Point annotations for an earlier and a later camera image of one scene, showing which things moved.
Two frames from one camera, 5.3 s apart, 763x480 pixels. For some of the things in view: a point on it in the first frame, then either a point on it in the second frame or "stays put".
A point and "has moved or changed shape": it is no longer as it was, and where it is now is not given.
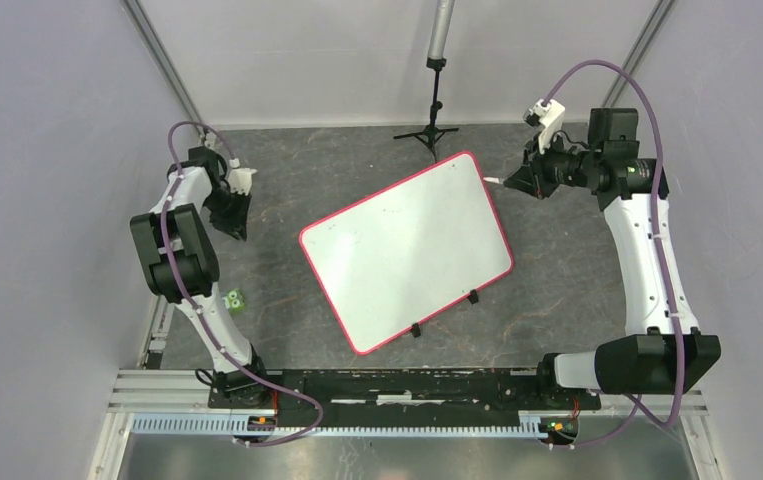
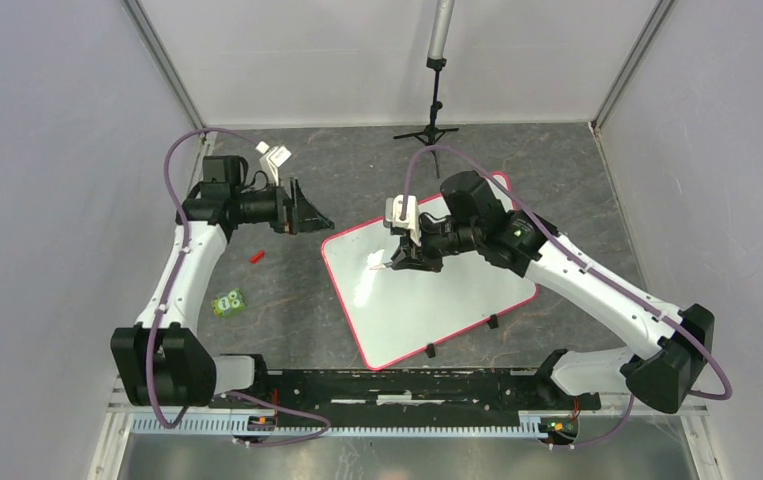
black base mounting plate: (480, 393) stays put
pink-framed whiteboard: (397, 257) has moved or changed shape
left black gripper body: (222, 197) -> (265, 207)
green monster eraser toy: (234, 300) stays put
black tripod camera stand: (440, 21) stays put
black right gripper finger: (526, 179) -> (403, 259)
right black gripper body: (563, 166) -> (449, 237)
